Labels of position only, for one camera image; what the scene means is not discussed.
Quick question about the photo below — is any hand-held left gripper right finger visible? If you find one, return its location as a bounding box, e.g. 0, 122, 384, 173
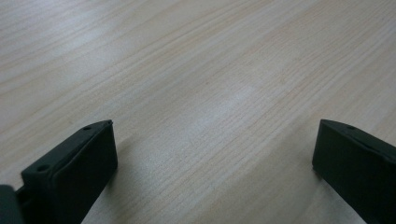
312, 119, 396, 224

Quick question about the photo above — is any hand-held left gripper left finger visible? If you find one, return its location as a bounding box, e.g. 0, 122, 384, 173
16, 119, 119, 224

